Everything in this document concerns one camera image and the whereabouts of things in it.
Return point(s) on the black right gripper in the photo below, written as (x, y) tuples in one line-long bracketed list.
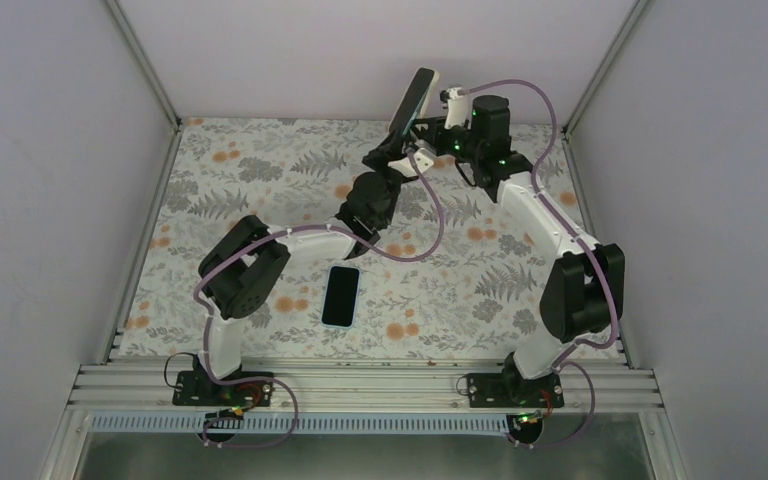
[(432, 138)]

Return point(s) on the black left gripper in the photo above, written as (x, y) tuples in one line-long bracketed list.
[(382, 152)]

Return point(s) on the black phone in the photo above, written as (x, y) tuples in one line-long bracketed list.
[(400, 123)]

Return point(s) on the clear translucent phone case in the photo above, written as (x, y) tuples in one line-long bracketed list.
[(429, 96)]

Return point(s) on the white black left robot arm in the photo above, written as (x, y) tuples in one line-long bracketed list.
[(239, 273)]

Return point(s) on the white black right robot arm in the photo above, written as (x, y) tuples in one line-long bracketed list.
[(581, 300)]

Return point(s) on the phone in light blue case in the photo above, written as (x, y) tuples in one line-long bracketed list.
[(341, 295)]

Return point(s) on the light blue phone case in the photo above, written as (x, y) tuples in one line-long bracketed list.
[(339, 326)]

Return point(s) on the floral patterned table mat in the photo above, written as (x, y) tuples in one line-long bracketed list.
[(461, 278)]

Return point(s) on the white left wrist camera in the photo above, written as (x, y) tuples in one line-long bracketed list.
[(414, 164)]

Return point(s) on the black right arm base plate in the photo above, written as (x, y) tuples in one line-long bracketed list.
[(498, 390)]

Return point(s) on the grey slotted cable duct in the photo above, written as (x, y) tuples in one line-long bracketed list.
[(307, 423)]

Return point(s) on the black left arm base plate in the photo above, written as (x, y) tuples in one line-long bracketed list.
[(194, 388)]

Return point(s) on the aluminium mounting rail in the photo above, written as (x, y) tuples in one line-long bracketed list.
[(321, 386)]

